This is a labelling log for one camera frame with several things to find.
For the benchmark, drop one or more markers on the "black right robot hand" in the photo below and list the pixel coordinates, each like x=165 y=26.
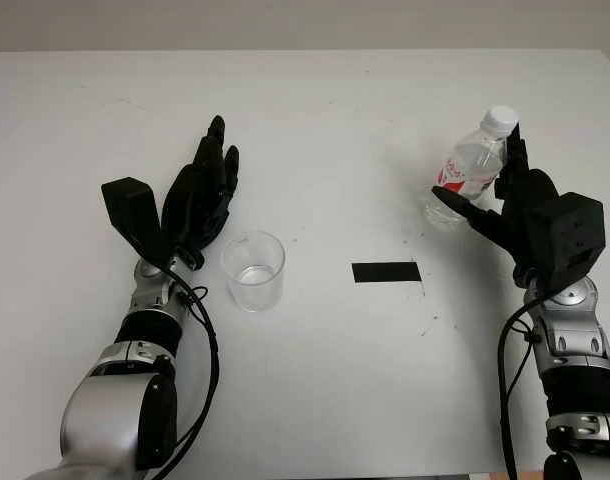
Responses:
x=522 y=220

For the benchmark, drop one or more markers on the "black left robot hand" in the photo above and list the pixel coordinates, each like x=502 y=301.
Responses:
x=195 y=200

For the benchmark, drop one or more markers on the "clear plastic water bottle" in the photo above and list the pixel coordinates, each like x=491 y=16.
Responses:
x=472 y=165

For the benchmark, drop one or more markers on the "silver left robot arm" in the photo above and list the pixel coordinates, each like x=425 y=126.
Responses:
x=105 y=405

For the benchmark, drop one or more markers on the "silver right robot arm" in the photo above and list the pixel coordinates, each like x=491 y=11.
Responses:
x=580 y=350

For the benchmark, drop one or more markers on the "clear plastic cup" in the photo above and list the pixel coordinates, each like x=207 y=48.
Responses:
x=255 y=275

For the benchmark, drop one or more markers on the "black tape rectangle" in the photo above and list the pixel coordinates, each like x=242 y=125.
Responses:
x=385 y=272

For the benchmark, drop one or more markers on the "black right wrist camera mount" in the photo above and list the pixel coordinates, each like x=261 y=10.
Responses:
x=577 y=230

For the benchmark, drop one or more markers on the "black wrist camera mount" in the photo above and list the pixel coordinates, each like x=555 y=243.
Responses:
x=577 y=230
x=132 y=210

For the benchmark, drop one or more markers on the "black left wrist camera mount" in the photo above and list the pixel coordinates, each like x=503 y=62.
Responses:
x=132 y=210

